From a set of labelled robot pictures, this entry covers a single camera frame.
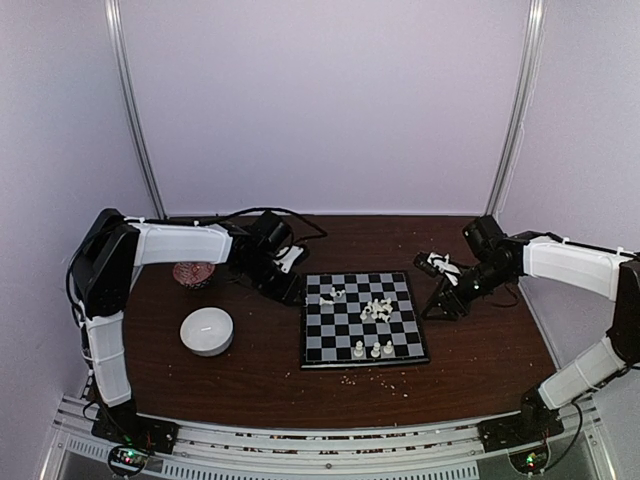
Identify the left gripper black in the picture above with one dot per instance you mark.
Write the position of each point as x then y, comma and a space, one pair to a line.
288, 290

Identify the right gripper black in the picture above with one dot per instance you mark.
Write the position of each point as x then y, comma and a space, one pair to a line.
448, 296

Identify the white chess bishop piece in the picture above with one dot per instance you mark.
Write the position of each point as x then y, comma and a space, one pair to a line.
376, 350

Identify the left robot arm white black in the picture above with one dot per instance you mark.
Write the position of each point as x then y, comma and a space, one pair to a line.
100, 275

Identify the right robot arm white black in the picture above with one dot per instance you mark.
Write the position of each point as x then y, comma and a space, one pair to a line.
503, 259

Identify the pile of white chess pieces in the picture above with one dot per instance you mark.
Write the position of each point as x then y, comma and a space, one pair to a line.
377, 310

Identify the black grey chess board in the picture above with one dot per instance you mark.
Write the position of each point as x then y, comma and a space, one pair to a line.
330, 332

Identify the red patterned small bowl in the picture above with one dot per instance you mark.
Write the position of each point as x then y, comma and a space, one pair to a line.
192, 275

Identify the white ceramic bowl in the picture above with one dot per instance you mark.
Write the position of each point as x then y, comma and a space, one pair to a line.
207, 332

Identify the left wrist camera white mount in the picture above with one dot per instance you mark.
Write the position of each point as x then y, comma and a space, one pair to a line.
289, 256

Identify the aluminium front rail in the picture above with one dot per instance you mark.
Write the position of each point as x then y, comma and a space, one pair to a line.
444, 450

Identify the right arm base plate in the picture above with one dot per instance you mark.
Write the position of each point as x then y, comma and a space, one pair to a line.
511, 431

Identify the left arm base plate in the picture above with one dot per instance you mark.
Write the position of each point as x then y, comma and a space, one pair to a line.
151, 435

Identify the right aluminium frame post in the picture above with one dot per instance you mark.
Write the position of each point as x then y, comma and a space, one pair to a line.
525, 86

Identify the aluminium frame post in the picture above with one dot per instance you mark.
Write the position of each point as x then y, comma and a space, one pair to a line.
117, 38
525, 86

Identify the left aluminium frame post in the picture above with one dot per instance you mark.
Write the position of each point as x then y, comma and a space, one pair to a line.
117, 38

